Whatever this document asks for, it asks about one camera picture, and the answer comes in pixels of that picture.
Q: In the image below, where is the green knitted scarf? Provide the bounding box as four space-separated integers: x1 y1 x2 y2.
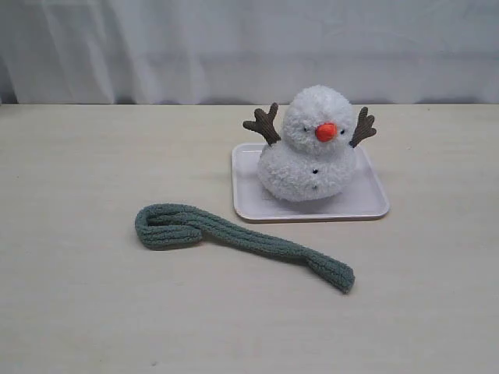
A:
134 203 356 294

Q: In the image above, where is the white plush snowman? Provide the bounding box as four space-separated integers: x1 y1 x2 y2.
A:
242 85 377 203

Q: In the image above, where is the white square plastic tray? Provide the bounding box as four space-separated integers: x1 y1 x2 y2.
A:
232 143 391 223

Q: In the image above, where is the white backdrop curtain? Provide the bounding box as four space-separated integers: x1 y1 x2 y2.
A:
1 1 498 104

